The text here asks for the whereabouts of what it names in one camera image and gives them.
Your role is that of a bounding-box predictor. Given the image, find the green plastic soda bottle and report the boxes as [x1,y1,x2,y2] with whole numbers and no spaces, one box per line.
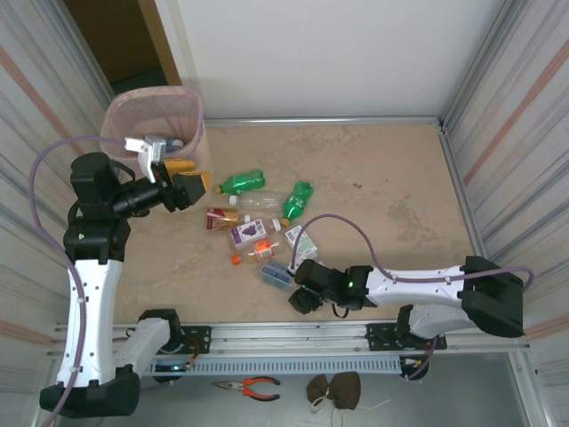
[216,169,268,196]
[279,180,315,226]

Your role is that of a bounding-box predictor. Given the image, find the beige slatted waste bin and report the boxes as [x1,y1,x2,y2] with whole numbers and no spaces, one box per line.
[100,87,214,214]

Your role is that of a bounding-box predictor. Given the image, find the pink translucent bin liner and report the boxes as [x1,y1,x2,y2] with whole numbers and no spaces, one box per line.
[100,87,205,162]

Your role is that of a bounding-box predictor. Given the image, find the white green lime juice carton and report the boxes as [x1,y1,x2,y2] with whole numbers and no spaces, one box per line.
[284,224,320,264]

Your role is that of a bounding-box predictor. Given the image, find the orange label orange cap bottle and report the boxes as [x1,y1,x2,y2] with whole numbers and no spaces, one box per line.
[229,237,282,268]

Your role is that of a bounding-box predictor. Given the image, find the clear white cap bottle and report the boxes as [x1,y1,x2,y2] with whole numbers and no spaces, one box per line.
[228,190,285,213]

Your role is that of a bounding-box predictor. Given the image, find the purple juice carton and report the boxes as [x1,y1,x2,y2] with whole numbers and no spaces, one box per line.
[228,217,284,248]

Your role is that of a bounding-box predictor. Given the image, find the brown cloth bag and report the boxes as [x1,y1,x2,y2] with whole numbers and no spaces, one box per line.
[331,372,362,411]
[306,374,333,408]

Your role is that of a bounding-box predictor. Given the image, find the wooden door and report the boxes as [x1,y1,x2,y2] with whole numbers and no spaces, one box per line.
[64,0,184,89]

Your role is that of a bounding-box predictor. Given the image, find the silver white left wrist camera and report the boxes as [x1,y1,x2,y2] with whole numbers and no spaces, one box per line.
[124,135,169,184]

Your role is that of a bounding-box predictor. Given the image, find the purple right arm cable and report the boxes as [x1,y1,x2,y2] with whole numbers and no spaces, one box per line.
[291,213,534,294]

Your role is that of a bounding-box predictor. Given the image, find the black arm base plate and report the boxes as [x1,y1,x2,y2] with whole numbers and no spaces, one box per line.
[180,326,212,356]
[365,323,448,353]

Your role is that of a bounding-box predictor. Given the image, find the white slotted cable duct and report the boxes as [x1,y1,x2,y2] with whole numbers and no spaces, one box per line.
[148,358,404,377]

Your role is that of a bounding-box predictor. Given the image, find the aluminium table edge rail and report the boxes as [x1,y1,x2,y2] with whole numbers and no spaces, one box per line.
[437,122,490,268]
[204,116,445,129]

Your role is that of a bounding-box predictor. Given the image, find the orange handled pliers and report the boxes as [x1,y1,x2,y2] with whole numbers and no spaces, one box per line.
[211,375,282,402]

